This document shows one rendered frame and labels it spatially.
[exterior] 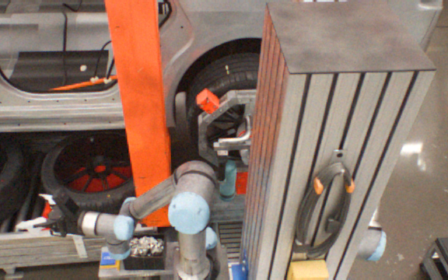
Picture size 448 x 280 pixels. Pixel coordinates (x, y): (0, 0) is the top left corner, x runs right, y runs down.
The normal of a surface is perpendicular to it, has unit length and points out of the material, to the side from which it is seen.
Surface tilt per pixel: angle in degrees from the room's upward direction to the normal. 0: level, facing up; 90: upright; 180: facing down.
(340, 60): 0
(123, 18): 90
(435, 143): 0
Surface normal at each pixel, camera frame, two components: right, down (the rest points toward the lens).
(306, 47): 0.04, -0.73
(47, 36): 0.10, 0.06
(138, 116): 0.11, 0.69
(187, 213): -0.16, 0.58
